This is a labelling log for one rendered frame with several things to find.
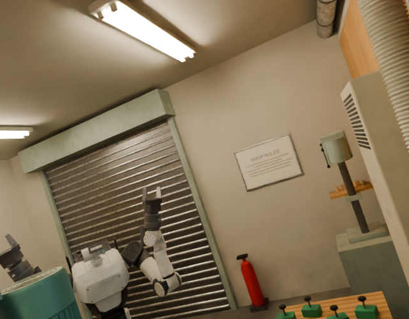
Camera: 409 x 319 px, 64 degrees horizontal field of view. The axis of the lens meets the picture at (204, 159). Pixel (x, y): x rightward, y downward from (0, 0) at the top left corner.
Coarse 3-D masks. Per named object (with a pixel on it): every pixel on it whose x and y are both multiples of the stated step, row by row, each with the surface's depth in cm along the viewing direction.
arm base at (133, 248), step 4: (128, 244) 183; (132, 244) 183; (136, 244) 183; (140, 244) 182; (128, 248) 182; (132, 248) 182; (136, 248) 181; (140, 248) 181; (124, 252) 181; (128, 252) 181; (132, 252) 180; (136, 252) 180; (140, 252) 180; (148, 252) 194; (124, 256) 180; (128, 256) 179; (132, 256) 179; (136, 256) 179; (128, 260) 180; (132, 260) 178; (136, 260) 179; (132, 264) 180; (136, 264) 181
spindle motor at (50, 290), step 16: (48, 272) 86; (64, 272) 84; (16, 288) 78; (32, 288) 76; (48, 288) 78; (64, 288) 82; (0, 304) 75; (16, 304) 75; (32, 304) 76; (48, 304) 77; (64, 304) 80
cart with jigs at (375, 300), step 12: (336, 300) 217; (348, 300) 212; (360, 300) 187; (372, 300) 203; (384, 300) 198; (288, 312) 212; (300, 312) 217; (312, 312) 206; (324, 312) 207; (336, 312) 189; (348, 312) 199; (360, 312) 187; (372, 312) 183; (384, 312) 187
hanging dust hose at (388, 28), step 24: (360, 0) 131; (384, 0) 124; (384, 24) 125; (408, 24) 124; (384, 48) 127; (408, 48) 124; (384, 72) 131; (408, 72) 124; (408, 96) 125; (408, 120) 126; (408, 144) 130
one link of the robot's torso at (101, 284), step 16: (80, 256) 182; (112, 256) 179; (80, 272) 170; (96, 272) 169; (112, 272) 171; (128, 272) 179; (80, 288) 166; (96, 288) 168; (112, 288) 172; (96, 304) 172; (112, 304) 176
